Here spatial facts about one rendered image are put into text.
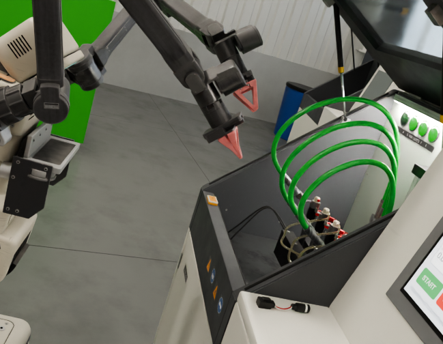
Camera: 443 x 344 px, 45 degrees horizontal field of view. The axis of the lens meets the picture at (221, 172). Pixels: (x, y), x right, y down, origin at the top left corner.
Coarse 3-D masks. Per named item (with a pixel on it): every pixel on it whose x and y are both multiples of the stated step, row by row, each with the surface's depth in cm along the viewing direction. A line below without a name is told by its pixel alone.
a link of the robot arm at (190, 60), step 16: (128, 0) 109; (144, 0) 110; (144, 16) 112; (160, 16) 113; (144, 32) 115; (160, 32) 115; (176, 32) 118; (160, 48) 118; (176, 48) 118; (176, 64) 120; (192, 64) 121
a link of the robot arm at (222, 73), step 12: (228, 60) 127; (192, 72) 121; (204, 72) 128; (216, 72) 126; (228, 72) 125; (240, 72) 129; (192, 84) 123; (204, 84) 124; (228, 84) 126; (240, 84) 127
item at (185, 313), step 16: (192, 256) 173; (192, 272) 167; (176, 288) 186; (192, 288) 163; (176, 304) 180; (192, 304) 158; (176, 320) 174; (192, 320) 153; (160, 336) 193; (176, 336) 169; (192, 336) 149; (208, 336) 134
